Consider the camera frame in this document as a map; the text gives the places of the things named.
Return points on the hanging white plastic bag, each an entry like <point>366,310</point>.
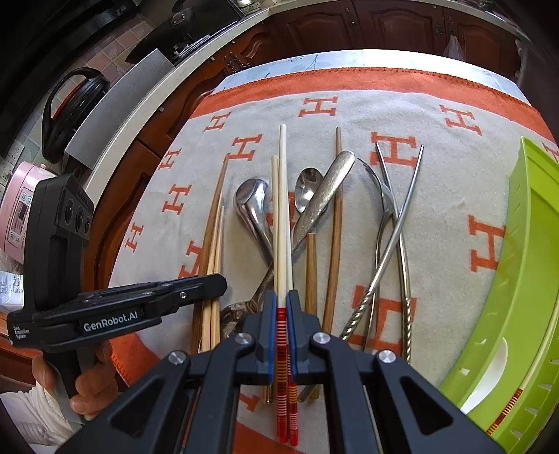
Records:
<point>455,50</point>

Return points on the green plastic utensil tray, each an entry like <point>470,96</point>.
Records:
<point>524,244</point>

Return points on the stainless steel fork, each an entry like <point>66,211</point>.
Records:
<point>384,205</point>

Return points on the brown wooden kitchen cabinets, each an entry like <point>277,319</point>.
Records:
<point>349,26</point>

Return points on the orange beige printed blanket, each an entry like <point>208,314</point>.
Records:
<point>436,209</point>

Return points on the polished steel soup spoon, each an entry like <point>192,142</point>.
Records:
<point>251,196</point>

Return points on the black range hood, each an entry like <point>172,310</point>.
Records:
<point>52,35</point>

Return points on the stainless steel splash panel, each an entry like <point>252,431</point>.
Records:
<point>113,109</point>

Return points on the black gas stove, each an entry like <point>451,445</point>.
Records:
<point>196,48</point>

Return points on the black round electric cooker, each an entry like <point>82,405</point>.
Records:
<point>87,96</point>

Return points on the white ceramic soup spoon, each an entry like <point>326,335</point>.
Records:
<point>484,384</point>

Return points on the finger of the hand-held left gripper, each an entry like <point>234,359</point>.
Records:
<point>122,293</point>
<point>196,290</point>

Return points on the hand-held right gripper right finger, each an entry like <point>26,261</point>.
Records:
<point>292,345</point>

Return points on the white kitchen countertop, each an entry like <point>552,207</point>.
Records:
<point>144,113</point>

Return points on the pink rice cooker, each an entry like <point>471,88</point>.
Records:
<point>19,209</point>

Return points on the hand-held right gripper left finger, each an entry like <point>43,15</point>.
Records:
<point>272,340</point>

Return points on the light bamboo chopstick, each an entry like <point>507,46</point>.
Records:
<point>214,249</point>
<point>219,244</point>

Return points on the person's left hand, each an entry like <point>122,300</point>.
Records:
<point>94,384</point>

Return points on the white plastic packet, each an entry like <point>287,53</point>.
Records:
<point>11,288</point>

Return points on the black wok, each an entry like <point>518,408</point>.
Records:
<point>174,26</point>

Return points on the dark brown wooden chopstick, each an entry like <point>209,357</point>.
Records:
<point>216,209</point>
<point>335,218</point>

